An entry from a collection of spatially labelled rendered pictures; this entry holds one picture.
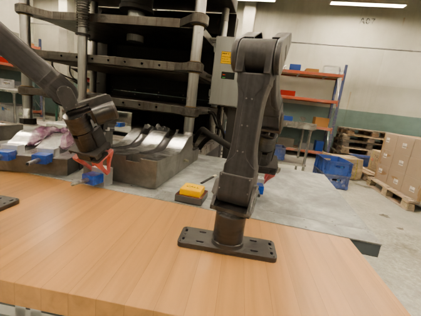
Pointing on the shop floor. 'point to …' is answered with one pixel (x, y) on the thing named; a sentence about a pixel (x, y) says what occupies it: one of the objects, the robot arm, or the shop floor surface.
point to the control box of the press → (224, 87)
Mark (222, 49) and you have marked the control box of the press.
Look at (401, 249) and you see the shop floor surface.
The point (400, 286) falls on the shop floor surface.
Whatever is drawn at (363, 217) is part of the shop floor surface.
